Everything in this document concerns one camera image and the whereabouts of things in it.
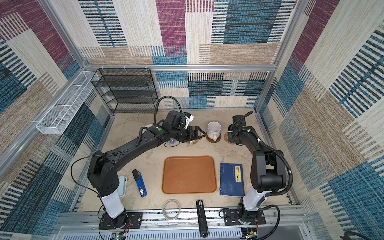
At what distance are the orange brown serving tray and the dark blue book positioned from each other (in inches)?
1.8

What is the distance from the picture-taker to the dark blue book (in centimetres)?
83

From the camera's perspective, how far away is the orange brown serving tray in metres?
0.85
